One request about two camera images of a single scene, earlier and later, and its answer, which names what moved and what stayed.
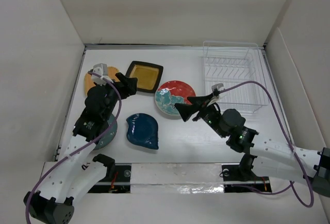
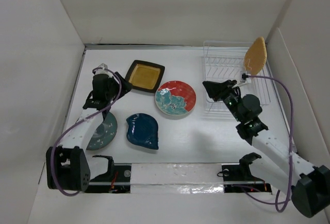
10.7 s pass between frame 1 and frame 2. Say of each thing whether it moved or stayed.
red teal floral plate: stayed
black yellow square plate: stayed
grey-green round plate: stayed
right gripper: moved
